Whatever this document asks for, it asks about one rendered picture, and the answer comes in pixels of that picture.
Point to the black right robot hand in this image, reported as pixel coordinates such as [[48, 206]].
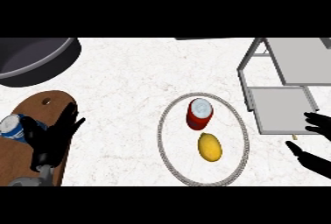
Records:
[[317, 137]]

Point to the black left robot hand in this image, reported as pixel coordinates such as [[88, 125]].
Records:
[[54, 140]]

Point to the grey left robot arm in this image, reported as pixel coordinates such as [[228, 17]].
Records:
[[36, 178]]

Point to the grey tiered shelf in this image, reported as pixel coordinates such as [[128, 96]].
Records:
[[285, 87]]

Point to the yellow lemon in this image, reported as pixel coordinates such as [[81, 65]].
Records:
[[211, 147]]

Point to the round white placemat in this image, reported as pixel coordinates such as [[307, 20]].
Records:
[[203, 139]]

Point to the brown wooden cutting board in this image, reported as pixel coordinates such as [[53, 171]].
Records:
[[26, 151]]

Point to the blue and white can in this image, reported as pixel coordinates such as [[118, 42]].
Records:
[[13, 128]]

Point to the dark grey pot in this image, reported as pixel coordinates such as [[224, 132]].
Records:
[[30, 59]]

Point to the red can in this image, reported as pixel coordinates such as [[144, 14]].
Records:
[[200, 114]]

